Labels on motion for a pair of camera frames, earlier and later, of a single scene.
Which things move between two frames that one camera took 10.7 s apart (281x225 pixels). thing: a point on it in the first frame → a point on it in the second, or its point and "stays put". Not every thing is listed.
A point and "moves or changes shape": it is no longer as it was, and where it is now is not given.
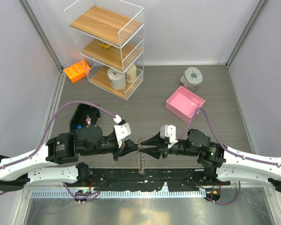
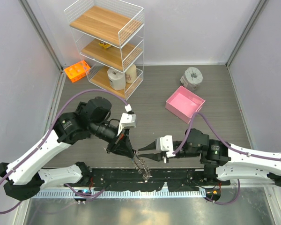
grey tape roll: (191, 78) stays put
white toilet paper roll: (117, 79) stays put
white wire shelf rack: (109, 34) stays put
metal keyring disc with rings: (141, 160) moves or changes shape
